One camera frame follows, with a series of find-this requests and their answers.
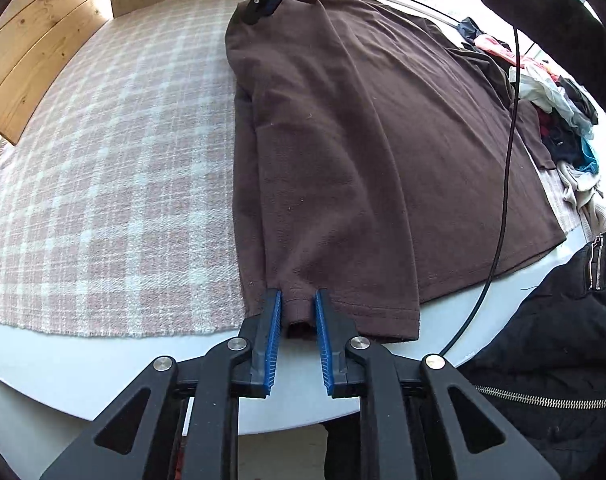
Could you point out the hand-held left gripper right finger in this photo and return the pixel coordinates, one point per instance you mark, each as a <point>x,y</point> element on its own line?
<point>325,345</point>

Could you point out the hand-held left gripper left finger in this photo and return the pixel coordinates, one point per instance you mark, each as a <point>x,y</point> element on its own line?
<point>273,340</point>

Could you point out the brown sweater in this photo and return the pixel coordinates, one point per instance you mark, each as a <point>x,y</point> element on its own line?
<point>373,160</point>

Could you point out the dark grey jacket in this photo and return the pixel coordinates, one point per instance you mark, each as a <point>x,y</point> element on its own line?
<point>470,30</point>

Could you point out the pink garment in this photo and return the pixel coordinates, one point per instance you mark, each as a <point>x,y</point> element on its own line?
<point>498,50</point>

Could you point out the black garment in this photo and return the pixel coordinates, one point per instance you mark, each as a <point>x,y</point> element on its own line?
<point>498,77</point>

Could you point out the pale grey garment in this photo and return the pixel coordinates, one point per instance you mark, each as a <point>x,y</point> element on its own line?
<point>558,95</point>

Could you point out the dark red garment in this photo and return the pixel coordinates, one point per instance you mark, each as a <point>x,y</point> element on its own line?
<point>555,135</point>

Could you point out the pink plaid blanket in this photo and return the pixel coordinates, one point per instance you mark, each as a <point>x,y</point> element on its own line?
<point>123,185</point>

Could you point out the pine wood panel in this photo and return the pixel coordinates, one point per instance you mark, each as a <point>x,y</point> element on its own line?
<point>38,40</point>

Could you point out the person's black zip jacket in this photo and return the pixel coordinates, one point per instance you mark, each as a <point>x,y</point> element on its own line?
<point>548,360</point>

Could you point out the light blue garment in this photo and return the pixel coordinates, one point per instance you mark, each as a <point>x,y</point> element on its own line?
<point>590,157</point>

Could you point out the beige garment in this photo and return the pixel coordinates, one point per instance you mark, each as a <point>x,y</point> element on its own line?
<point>583,195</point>

